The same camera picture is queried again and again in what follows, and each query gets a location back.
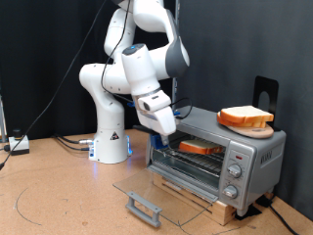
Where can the white bread slice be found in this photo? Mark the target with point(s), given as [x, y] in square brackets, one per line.
[199, 147]
[246, 114]
[228, 124]

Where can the silver toaster oven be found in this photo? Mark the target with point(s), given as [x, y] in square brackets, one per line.
[270, 156]

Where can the vertical metal pole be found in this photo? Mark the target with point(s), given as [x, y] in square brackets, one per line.
[174, 89]

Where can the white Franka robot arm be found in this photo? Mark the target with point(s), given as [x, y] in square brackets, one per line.
[107, 130]

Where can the dark gray backdrop curtain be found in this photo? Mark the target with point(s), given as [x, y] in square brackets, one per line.
[228, 39]

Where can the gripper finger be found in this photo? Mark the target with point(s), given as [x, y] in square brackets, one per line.
[165, 140]

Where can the black metal bookend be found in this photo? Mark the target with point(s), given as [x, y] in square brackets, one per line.
[257, 88]

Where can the black foot pad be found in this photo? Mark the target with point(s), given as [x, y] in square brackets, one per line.
[249, 212]
[264, 201]

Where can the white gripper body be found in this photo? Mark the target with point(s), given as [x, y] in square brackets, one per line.
[156, 119]

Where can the slotted wooden base block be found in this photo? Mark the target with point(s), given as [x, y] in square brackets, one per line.
[225, 212]

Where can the black backdrop curtain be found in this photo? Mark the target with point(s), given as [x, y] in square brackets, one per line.
[19, 39]

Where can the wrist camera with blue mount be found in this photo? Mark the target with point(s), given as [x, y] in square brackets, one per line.
[176, 114]

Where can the gray metal frame leg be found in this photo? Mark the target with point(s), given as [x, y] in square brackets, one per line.
[2, 124]

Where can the round wooden cutting board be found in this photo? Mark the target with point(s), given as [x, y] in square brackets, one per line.
[254, 132]

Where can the silver oven knob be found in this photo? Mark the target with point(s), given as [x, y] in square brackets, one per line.
[234, 170]
[230, 191]

